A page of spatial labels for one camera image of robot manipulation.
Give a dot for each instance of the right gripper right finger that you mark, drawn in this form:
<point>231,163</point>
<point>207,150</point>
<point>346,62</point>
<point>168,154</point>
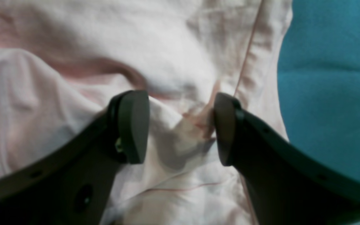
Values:
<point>285,186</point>

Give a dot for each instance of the pink T-shirt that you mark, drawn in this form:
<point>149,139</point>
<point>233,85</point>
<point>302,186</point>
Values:
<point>61,61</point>

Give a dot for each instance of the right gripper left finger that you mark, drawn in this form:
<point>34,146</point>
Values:
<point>72,186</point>

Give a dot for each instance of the teal table cloth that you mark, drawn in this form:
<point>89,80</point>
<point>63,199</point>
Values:
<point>319,82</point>

